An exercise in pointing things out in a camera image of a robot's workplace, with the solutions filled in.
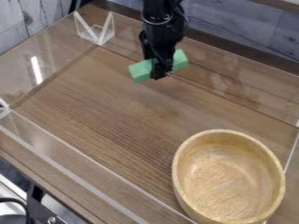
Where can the black table frame leg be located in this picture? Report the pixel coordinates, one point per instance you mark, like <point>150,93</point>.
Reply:
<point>41,214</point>

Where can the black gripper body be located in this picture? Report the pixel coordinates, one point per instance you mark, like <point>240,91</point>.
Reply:
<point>166,32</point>

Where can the wooden bowl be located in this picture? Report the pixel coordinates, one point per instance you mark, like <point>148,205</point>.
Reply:
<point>229,179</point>

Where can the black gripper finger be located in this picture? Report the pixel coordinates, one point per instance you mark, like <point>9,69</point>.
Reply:
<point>161,68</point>
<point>146,45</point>

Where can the clear acrylic corner bracket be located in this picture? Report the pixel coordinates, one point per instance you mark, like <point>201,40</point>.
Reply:
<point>97,34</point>

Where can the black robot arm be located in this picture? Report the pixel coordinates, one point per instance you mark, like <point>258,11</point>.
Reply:
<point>158,8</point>

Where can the green rectangular block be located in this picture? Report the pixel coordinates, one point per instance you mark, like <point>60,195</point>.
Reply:
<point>141,70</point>

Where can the clear acrylic tray walls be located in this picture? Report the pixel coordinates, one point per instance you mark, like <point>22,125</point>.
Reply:
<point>94,137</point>

